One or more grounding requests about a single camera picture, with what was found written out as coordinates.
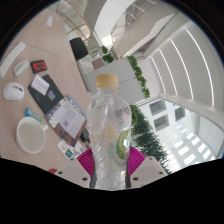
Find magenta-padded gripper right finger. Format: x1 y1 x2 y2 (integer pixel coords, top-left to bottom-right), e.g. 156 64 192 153
125 145 169 190

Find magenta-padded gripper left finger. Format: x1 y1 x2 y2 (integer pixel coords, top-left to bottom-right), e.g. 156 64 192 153
54 147 98 190

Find clear bottle with yellow cap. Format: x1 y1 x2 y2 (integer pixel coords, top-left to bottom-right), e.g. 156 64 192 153
85 73 133 191

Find colourful sticker sheet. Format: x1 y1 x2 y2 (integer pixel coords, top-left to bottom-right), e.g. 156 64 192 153
57 138 86 160

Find row of green hedge plants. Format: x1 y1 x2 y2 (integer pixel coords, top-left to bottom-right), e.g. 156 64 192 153
129 104 173 175

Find purple print booklet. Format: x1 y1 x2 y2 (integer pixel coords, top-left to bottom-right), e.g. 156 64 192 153
44 94 89 148

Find white mug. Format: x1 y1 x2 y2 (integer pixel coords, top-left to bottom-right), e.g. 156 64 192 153
15 116 50 155

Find green snack packet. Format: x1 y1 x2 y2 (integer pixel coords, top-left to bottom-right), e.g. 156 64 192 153
24 107 44 125

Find ceiling light strips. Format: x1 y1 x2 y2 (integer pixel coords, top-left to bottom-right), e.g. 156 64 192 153
149 29 216 108

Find small red and black box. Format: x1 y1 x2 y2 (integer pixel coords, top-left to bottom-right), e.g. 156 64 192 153
30 59 48 75

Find white computer mouse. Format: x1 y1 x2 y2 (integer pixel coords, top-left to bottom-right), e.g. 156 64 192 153
13 59 31 78

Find small potted plants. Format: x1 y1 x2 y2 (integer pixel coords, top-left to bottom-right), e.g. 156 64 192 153
99 44 115 64

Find black chair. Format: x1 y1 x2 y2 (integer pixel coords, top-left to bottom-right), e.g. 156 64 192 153
69 37 91 62

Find white power strip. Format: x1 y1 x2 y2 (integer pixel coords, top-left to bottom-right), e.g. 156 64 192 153
0 41 27 80

